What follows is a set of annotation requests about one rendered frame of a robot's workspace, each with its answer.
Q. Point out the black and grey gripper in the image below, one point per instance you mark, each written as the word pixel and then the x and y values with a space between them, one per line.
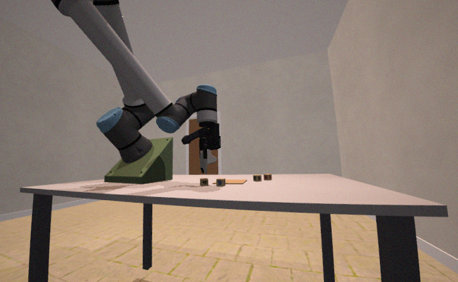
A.
pixel 211 140

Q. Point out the tan flat mat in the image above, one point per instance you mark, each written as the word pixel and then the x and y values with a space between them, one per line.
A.
pixel 235 181

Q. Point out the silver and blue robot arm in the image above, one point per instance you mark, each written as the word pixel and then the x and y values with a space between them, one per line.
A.
pixel 103 24

